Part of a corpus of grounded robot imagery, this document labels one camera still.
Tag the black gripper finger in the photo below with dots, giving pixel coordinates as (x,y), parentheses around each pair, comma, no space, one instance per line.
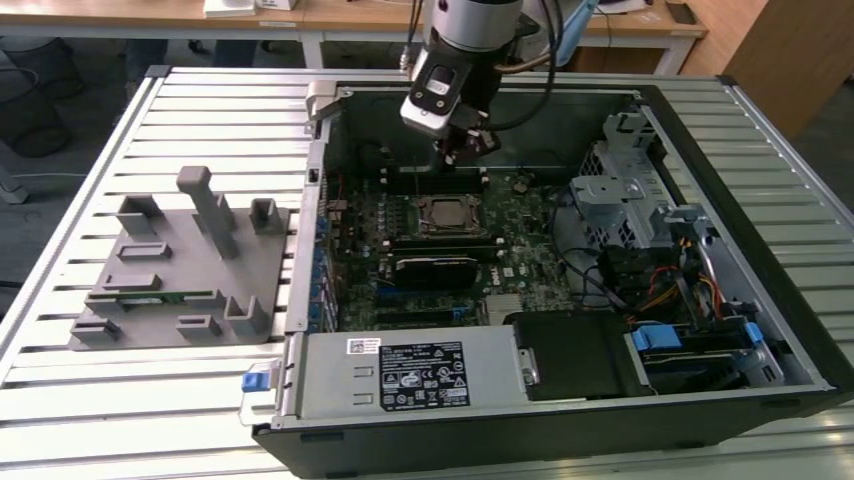
(449,157)
(483,145)

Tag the silver topped cpu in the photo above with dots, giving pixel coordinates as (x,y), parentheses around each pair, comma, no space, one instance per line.
(449,212)

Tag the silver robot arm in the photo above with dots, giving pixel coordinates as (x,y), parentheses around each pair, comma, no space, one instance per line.
(467,25)

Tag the cpu socket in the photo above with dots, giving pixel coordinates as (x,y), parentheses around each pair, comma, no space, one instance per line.
(419,232)

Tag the black ram slot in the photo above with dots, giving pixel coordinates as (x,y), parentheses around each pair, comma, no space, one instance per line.
(400,176)
(447,252)
(443,243)
(433,187)

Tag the round coin battery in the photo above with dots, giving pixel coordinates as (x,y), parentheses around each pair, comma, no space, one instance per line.
(520,184)

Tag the green motherboard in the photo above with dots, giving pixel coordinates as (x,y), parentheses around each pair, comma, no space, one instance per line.
(533,250)

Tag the silver drive cage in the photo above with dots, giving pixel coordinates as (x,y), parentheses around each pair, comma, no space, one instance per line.
(613,200)

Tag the black graphics card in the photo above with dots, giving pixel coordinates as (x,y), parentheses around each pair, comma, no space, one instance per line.
(433,272)

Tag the grey case release latch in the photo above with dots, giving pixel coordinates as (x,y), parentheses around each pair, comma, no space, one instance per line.
(320,95)

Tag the silver chipset heatsink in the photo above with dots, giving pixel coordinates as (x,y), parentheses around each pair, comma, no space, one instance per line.
(503,306)

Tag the black expansion slot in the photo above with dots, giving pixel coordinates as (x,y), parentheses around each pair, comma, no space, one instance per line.
(413,316)

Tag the small dark phone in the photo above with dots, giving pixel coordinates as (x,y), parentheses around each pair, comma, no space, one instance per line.
(682,12)

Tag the small white box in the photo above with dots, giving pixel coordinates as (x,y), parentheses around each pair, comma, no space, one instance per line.
(229,7)
(276,4)

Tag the black plastic cover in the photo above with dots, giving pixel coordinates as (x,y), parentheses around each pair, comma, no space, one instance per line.
(573,355)

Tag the silver power supply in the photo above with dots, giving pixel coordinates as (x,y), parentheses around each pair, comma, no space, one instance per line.
(333,370)

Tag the wooden cabinet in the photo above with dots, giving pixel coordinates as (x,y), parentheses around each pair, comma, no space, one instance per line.
(787,50)

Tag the grey parts rack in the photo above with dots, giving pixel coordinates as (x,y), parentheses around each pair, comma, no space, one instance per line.
(186,280)

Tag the blue disk carrier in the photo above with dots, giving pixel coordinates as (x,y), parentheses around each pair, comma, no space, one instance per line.
(654,340)

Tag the green ram stick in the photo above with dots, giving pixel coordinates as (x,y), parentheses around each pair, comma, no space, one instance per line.
(189,296)

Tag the blue case latch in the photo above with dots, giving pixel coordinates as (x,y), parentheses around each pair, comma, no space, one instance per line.
(255,382)

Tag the black hard disk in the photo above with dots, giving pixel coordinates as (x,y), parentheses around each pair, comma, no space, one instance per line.
(694,372)

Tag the blue plastic clip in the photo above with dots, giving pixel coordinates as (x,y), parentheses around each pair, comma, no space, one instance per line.
(752,335)

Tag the black pc case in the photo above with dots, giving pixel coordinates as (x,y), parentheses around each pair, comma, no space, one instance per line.
(467,450)

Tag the black mesh waste bin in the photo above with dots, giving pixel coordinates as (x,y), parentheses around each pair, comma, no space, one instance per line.
(53,65)

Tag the black round bin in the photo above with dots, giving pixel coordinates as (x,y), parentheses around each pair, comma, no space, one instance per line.
(33,125)

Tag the grey metal stand foot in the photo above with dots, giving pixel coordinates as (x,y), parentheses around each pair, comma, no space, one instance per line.
(13,187)

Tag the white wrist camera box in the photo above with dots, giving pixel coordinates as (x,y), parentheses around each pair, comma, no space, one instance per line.
(429,100)

